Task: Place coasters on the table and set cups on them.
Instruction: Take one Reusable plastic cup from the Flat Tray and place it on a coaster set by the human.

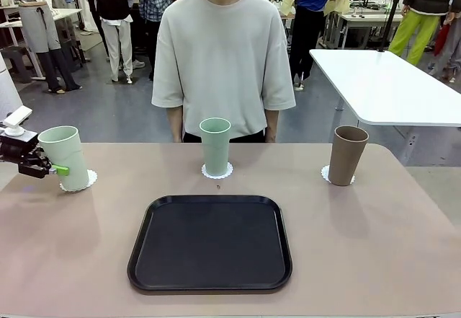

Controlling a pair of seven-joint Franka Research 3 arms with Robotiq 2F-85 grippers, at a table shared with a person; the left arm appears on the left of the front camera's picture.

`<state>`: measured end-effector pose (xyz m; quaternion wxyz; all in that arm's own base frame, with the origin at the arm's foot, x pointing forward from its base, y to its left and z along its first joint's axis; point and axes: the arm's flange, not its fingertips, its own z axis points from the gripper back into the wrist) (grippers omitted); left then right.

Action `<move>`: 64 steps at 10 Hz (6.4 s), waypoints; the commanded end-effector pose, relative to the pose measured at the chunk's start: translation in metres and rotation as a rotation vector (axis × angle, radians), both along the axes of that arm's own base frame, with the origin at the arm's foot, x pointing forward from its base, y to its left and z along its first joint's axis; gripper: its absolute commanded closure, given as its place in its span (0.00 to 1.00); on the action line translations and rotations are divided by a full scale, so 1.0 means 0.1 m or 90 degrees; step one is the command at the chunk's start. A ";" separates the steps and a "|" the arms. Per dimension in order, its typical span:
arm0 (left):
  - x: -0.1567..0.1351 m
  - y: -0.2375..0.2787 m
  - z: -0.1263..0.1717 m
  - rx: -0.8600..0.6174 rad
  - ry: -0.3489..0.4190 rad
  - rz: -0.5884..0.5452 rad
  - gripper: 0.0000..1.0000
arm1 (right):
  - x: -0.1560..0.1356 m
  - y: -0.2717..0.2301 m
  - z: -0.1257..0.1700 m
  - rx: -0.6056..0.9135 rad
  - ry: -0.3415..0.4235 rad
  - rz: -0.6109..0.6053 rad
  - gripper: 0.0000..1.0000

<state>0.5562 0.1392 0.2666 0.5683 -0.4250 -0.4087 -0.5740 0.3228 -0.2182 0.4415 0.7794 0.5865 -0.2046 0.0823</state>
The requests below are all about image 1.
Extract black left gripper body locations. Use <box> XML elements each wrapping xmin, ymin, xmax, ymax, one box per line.
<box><xmin>0</xmin><ymin>132</ymin><xmax>40</xmax><ymax>163</ymax></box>

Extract light green plastic cup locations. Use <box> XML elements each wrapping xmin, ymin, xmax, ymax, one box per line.
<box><xmin>37</xmin><ymin>125</ymin><xmax>91</xmax><ymax>193</ymax></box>
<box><xmin>199</xmin><ymin>117</ymin><xmax>232</xmax><ymax>177</ymax></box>

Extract white lace paper coaster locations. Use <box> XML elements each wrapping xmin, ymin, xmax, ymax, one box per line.
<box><xmin>200</xmin><ymin>162</ymin><xmax>234</xmax><ymax>180</ymax></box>
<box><xmin>59</xmin><ymin>167</ymin><xmax>99</xmax><ymax>194</ymax></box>
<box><xmin>320</xmin><ymin>164</ymin><xmax>357</xmax><ymax>186</ymax></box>

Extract brown plastic cup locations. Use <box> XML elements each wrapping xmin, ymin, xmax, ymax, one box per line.
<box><xmin>327</xmin><ymin>125</ymin><xmax>370</xmax><ymax>187</ymax></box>

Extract person's left forearm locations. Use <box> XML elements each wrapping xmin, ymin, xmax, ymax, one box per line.
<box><xmin>264</xmin><ymin>107</ymin><xmax>282</xmax><ymax>143</ymax></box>

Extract person's right forearm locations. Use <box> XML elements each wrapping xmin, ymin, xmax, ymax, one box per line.
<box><xmin>166</xmin><ymin>106</ymin><xmax>185</xmax><ymax>143</ymax></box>

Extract mannequin with grey shorts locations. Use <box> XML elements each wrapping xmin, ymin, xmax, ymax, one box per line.
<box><xmin>17</xmin><ymin>1</ymin><xmax>83</xmax><ymax>94</ymax></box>

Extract person in black jacket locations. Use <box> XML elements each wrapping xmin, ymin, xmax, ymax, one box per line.
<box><xmin>76</xmin><ymin>0</ymin><xmax>146</xmax><ymax>84</ymax></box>

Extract black plastic tray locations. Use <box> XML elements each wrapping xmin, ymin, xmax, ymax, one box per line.
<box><xmin>126</xmin><ymin>194</ymin><xmax>294</xmax><ymax>296</ymax></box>

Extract person in beige shirt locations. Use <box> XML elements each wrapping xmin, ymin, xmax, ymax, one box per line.
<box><xmin>151</xmin><ymin>0</ymin><xmax>297</xmax><ymax>144</ymax></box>

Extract person in yellow jacket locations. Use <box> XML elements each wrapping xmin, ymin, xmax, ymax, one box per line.
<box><xmin>280</xmin><ymin>0</ymin><xmax>351</xmax><ymax>92</ymax></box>

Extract white side table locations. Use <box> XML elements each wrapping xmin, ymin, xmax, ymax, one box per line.
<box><xmin>308</xmin><ymin>48</ymin><xmax>461</xmax><ymax>128</ymax></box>

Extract person in neon green trousers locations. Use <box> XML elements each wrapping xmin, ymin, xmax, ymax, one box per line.
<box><xmin>387</xmin><ymin>0</ymin><xmax>455</xmax><ymax>67</ymax></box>

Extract person with red umbrella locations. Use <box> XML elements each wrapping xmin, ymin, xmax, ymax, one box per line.
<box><xmin>433</xmin><ymin>7</ymin><xmax>461</xmax><ymax>84</ymax></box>

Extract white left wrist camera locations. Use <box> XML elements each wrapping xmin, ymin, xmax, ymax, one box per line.
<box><xmin>2</xmin><ymin>106</ymin><xmax>33</xmax><ymax>138</ymax></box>

